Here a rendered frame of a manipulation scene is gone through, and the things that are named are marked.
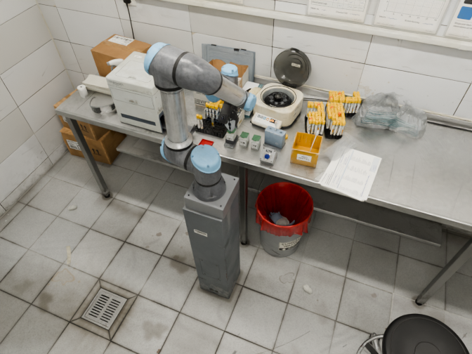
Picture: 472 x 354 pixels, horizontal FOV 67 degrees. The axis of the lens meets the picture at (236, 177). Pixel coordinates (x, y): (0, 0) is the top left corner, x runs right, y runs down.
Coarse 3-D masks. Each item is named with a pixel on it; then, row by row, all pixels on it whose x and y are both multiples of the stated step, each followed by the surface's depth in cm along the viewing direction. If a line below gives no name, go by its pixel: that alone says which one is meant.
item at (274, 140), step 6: (270, 126) 184; (270, 132) 181; (276, 132) 181; (282, 132) 181; (270, 138) 184; (276, 138) 182; (282, 138) 180; (264, 144) 188; (270, 144) 187; (276, 144) 185; (282, 144) 184
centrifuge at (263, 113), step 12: (276, 84) 205; (264, 96) 203; (300, 96) 198; (264, 108) 193; (276, 108) 191; (288, 108) 191; (300, 108) 201; (252, 120) 198; (264, 120) 196; (288, 120) 193
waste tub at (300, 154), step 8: (296, 136) 183; (304, 136) 182; (312, 136) 180; (320, 136) 178; (296, 144) 187; (304, 144) 186; (320, 144) 175; (296, 152) 174; (304, 152) 172; (312, 152) 171; (296, 160) 178; (304, 160) 176; (312, 160) 175
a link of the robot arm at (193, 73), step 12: (180, 60) 112; (192, 60) 112; (204, 60) 116; (180, 72) 112; (192, 72) 112; (204, 72) 114; (216, 72) 118; (180, 84) 116; (192, 84) 114; (204, 84) 116; (216, 84) 119; (228, 84) 129; (216, 96) 130; (228, 96) 133; (240, 96) 141; (252, 96) 148; (252, 108) 152
